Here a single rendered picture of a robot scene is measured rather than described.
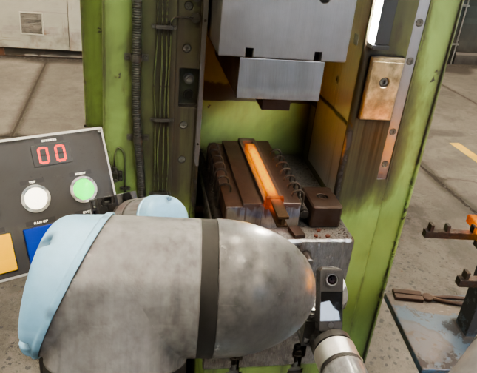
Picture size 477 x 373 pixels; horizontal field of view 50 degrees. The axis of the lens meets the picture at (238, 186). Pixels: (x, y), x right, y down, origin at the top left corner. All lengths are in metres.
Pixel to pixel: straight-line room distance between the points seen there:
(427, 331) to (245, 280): 1.19
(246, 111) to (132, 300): 1.40
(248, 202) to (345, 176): 0.34
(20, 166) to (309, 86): 0.66
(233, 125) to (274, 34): 0.62
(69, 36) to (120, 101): 5.18
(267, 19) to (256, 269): 0.85
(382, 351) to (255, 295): 2.11
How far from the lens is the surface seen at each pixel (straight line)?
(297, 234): 1.36
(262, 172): 1.47
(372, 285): 1.82
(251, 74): 1.20
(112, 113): 1.36
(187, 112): 1.37
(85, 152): 1.18
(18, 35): 6.61
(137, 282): 0.39
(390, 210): 1.67
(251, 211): 1.35
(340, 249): 1.41
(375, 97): 1.45
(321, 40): 1.22
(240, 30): 1.18
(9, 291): 2.68
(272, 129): 1.79
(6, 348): 2.40
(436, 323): 1.59
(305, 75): 1.23
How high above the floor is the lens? 1.63
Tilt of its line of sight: 27 degrees down
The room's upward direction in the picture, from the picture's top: 6 degrees clockwise
